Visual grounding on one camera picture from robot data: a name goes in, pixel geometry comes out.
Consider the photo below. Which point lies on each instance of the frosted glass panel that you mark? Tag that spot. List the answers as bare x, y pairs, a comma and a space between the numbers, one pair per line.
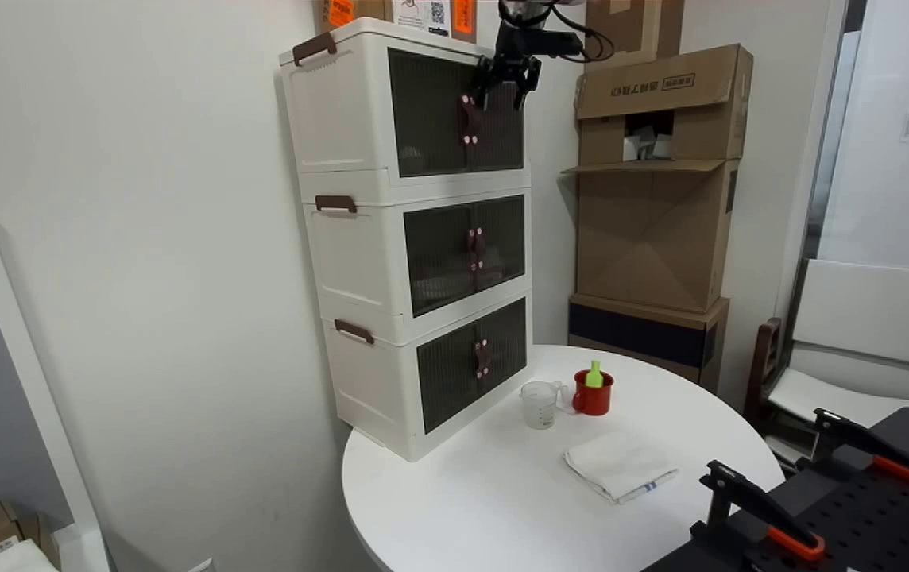
878, 191

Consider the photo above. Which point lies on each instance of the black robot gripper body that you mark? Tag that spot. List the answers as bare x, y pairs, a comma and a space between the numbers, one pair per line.
544, 47

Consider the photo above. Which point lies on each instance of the tall cardboard box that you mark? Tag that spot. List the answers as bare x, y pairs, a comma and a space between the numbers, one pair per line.
641, 28

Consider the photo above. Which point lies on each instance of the small black white device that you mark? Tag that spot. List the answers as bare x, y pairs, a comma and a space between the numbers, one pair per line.
649, 135

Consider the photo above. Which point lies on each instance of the cardboard box with white label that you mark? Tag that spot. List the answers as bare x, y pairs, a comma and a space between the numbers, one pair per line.
417, 14

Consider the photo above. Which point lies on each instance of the white side table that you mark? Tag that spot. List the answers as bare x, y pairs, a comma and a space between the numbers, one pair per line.
846, 399

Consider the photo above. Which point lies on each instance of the green item in mug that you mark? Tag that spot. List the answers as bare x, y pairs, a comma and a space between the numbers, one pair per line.
597, 378

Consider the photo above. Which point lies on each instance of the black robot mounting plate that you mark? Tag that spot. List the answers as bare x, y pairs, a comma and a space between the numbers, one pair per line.
878, 520

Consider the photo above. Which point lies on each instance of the white folded cloth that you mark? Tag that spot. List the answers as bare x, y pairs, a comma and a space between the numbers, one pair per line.
614, 467

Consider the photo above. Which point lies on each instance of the cardboard box with black band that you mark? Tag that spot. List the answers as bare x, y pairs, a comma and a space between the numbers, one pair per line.
648, 334

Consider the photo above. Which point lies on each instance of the white board panel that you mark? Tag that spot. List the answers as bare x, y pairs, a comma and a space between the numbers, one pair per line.
878, 316

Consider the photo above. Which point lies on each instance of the dark translucent cabinet door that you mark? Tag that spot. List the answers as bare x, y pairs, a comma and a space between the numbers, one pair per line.
502, 131
425, 117
506, 349
448, 383
436, 259
504, 244

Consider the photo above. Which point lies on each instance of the brown wooden chair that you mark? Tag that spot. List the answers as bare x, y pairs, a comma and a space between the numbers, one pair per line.
768, 367

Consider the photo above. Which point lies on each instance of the white three-compartment storage cabinet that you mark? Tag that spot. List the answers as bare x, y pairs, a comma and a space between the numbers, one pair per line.
353, 265

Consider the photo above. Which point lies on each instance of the clear plastic cup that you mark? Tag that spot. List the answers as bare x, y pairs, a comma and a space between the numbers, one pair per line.
540, 409

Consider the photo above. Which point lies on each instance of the orange object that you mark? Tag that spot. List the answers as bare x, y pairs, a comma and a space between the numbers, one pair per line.
343, 10

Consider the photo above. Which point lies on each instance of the cardboard box with open flap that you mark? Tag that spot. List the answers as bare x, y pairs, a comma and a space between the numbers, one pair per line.
699, 91

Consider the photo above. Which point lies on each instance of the white paper stack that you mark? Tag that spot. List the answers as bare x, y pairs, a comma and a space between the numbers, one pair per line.
22, 558

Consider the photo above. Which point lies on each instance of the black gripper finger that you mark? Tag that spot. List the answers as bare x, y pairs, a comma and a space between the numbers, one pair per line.
530, 83
495, 74

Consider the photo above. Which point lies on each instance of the large plain cardboard box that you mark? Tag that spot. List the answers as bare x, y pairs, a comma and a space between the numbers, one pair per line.
649, 240

